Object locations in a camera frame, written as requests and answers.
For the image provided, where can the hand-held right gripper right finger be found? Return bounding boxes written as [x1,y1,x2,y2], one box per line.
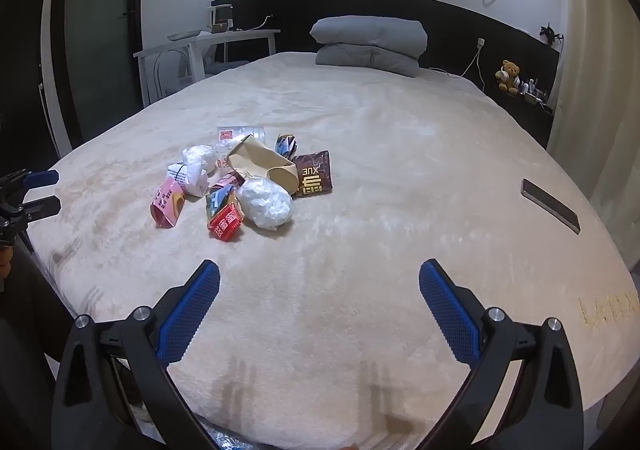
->
[419,259,586,450]

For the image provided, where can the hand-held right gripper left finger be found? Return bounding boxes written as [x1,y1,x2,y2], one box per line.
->
[51,260,222,450]

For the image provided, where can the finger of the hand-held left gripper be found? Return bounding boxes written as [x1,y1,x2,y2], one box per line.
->
[0,196,62,231]
[0,170,60,203]

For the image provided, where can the red snack packet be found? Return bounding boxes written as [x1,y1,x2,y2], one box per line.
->
[205,186,246,243]

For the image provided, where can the pink carton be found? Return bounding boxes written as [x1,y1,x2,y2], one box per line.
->
[149,178,187,229]

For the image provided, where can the white plastic wrap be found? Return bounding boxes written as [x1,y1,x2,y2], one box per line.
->
[235,177,294,231]

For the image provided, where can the clear plastic bag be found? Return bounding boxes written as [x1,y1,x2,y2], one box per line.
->
[190,414,286,450]

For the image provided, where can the white tissue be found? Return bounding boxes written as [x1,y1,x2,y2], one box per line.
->
[181,145,219,176]

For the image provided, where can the brown paper bag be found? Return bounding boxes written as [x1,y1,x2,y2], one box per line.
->
[226,135,300,195]

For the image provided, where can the dark brown snack packet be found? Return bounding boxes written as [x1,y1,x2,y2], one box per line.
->
[291,150,334,199]

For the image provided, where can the clear plastic bottle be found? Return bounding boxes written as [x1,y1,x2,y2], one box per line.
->
[215,126,267,171]

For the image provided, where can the blue white wrapper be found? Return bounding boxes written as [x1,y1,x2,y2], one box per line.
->
[275,133,300,162]

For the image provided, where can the dark smartphone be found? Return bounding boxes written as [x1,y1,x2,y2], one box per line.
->
[520,178,581,235]

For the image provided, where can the cream plush blanket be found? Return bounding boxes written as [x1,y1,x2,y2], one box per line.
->
[25,51,640,447]

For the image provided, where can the frosted glass door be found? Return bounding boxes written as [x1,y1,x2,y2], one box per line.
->
[40,0,147,153]

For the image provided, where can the small bottles on ledge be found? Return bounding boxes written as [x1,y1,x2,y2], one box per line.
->
[517,76,554,111]

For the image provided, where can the small clear desk appliance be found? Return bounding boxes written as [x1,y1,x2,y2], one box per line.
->
[208,3,236,34]

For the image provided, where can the brown teddy bear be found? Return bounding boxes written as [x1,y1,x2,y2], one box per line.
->
[495,60,521,96]

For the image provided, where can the grey folded quilt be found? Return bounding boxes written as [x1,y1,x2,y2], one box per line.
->
[315,44,420,78]

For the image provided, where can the cream curtain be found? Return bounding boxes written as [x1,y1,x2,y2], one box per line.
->
[546,0,640,281]

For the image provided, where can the black headboard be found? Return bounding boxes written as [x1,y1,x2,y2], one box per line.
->
[211,0,561,151]

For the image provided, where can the grey pillow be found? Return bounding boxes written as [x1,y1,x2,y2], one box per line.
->
[309,16,429,62]

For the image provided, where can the black figurine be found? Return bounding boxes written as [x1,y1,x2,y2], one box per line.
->
[539,22,565,46]

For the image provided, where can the white charger with cable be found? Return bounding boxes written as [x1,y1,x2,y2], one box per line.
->
[419,36,488,81]

